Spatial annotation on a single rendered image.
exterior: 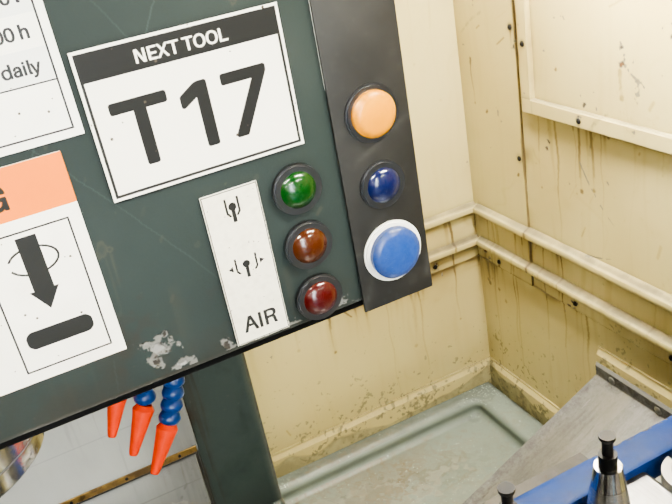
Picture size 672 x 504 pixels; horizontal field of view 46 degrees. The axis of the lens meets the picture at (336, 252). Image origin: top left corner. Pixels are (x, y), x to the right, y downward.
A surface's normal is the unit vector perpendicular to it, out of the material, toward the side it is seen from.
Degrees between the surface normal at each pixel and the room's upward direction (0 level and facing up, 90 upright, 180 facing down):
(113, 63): 90
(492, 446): 0
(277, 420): 90
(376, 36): 90
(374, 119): 93
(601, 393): 24
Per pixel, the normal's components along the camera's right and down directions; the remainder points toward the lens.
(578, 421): -0.52, -0.67
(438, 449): -0.17, -0.88
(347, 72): 0.43, 0.33
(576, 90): -0.89, 0.32
